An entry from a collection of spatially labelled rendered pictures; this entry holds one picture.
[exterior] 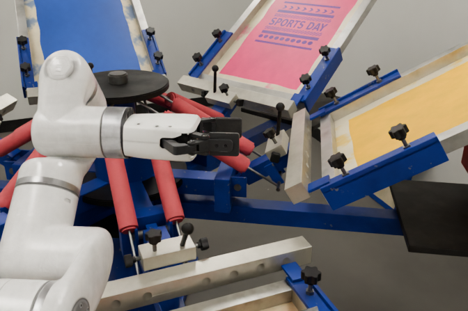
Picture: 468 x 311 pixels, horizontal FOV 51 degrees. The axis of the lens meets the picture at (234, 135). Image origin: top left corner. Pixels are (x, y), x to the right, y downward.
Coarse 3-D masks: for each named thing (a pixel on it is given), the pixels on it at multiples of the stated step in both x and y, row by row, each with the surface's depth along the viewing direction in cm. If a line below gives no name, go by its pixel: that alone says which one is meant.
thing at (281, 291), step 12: (264, 288) 115; (276, 288) 115; (288, 288) 115; (216, 300) 111; (228, 300) 111; (240, 300) 111; (252, 300) 111; (264, 300) 112; (276, 300) 114; (288, 300) 115; (300, 300) 111
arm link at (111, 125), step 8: (104, 112) 69; (112, 112) 69; (120, 112) 69; (104, 120) 69; (112, 120) 69; (120, 120) 68; (104, 128) 68; (112, 128) 68; (104, 136) 68; (112, 136) 68; (104, 144) 69; (112, 144) 69; (120, 144) 69; (104, 152) 70; (112, 152) 69; (120, 152) 69
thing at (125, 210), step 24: (168, 96) 164; (0, 144) 158; (240, 144) 159; (120, 168) 134; (168, 168) 137; (240, 168) 148; (120, 192) 130; (168, 192) 133; (120, 216) 127; (168, 216) 130
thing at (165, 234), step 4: (156, 228) 128; (160, 228) 128; (164, 228) 128; (144, 232) 127; (164, 232) 127; (168, 232) 127; (144, 236) 126; (164, 236) 125; (168, 236) 125; (144, 240) 127; (176, 264) 115; (160, 268) 113; (164, 268) 114
